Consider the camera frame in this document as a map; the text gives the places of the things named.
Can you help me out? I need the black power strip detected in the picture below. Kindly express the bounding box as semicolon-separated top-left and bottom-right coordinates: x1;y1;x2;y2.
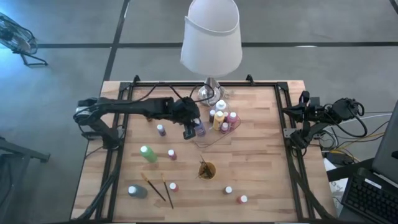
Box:
323;150;355;166

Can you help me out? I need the silver angle bracket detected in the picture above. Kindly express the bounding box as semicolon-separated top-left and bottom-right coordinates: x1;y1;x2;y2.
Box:
282;127;297;139

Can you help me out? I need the black metal stand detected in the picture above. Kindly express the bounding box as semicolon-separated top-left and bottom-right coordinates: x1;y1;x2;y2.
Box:
0;135;51;224

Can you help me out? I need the white printed bag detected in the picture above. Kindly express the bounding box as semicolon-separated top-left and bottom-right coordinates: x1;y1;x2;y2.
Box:
323;157;349;216

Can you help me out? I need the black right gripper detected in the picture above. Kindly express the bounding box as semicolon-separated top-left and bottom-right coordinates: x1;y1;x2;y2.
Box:
282;90;324;134

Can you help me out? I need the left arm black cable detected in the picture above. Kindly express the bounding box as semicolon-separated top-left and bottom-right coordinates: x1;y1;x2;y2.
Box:
132;81;216;106

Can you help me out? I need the black keyboard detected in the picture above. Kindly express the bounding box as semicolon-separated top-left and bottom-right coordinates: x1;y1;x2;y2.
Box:
341;172;398;224

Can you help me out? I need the large white paint bottle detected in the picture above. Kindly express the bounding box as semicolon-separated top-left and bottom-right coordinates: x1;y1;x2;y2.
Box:
215;99;228;114

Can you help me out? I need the large grey paint bottle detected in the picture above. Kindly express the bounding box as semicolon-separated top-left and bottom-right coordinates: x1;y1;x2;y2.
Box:
127;184;149;199

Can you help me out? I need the large pink paint bottle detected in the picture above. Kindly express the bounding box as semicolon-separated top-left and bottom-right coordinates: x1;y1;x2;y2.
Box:
226;111;239;127

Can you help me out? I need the large green paint bottle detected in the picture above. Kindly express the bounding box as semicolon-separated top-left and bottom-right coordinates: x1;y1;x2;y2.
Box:
139;145;159;164

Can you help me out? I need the white cable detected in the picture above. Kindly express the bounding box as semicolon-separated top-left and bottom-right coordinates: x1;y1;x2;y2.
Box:
357;112;393;123

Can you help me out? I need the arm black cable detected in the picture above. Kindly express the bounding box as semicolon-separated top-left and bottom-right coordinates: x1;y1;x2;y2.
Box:
132;81;216;106
323;101;368;138

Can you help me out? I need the yellow cable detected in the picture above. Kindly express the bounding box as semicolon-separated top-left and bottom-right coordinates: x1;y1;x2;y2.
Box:
335;132;386;150

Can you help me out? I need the computer monitor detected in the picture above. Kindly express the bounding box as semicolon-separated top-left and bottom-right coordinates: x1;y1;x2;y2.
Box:
371;99;398;184

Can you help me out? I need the clear plastic tray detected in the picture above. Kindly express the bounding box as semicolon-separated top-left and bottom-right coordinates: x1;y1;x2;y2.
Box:
183;104;243;149

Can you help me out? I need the yellow ribbed cup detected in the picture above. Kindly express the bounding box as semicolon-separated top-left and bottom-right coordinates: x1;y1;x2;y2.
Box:
198;161;217;181

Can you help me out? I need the large yellow paint bottle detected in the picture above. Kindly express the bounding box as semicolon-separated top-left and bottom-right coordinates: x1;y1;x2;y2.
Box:
212;110;225;131

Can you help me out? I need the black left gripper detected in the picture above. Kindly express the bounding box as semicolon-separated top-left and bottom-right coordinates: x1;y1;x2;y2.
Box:
172;96;202;140

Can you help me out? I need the white shade silver table lamp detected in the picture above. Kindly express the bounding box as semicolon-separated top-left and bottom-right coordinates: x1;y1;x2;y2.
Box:
179;0;243;107

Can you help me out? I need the black floor fan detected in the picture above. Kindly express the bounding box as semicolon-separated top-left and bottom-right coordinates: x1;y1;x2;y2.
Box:
0;11;49;67

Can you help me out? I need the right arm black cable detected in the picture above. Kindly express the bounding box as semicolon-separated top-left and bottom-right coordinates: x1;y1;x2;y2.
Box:
323;101;368;138

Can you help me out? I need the large blue-violet paint bottle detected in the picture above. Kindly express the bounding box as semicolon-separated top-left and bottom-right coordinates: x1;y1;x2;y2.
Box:
192;117;207;138

